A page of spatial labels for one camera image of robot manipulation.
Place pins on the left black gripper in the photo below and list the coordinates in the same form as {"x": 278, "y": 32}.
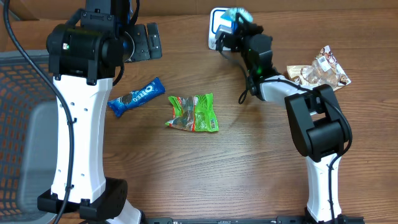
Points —
{"x": 145, "y": 51}

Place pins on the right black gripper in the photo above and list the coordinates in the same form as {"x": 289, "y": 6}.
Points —
{"x": 239, "y": 27}

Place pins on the teal snack packet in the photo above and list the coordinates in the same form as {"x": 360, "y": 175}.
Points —
{"x": 237, "y": 15}

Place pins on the blue oreo packet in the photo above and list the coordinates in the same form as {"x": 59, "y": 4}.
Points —
{"x": 137, "y": 98}

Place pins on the green snack bag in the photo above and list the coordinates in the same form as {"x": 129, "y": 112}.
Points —
{"x": 193, "y": 113}

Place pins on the beige cookie snack bag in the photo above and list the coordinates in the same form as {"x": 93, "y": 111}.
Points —
{"x": 324, "y": 69}

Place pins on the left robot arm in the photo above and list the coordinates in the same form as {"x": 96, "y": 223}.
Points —
{"x": 86, "y": 54}

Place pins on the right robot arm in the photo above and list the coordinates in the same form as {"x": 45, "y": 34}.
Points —
{"x": 319, "y": 130}

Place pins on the grey plastic mesh basket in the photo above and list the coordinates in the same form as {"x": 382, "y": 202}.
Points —
{"x": 29, "y": 133}

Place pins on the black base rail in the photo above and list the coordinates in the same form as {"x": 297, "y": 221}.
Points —
{"x": 277, "y": 220}

